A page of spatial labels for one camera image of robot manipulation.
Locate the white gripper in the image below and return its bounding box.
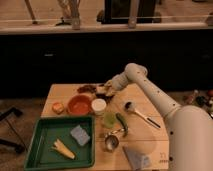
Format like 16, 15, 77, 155
96, 73, 128, 100

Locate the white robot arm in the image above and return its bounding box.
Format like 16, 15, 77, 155
103, 63, 213, 171

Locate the orange bowl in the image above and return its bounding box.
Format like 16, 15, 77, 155
67, 95, 91, 116

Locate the blue sponge eraser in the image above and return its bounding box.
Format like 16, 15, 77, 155
70, 125, 90, 146

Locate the white round container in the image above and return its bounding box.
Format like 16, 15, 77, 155
91, 98, 107, 115

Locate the light green cup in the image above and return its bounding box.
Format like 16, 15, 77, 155
103, 113, 116, 128

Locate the green pepper toy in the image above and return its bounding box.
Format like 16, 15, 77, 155
115, 113, 128, 137

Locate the metal measuring cup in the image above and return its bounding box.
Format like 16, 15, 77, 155
104, 128, 124, 152

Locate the small orange fruit toy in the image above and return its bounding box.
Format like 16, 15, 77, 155
52, 102, 64, 114

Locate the green plastic tray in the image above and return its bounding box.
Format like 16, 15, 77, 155
24, 116, 95, 171

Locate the dish brush with white handle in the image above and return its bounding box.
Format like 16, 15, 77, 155
124, 102, 161, 129

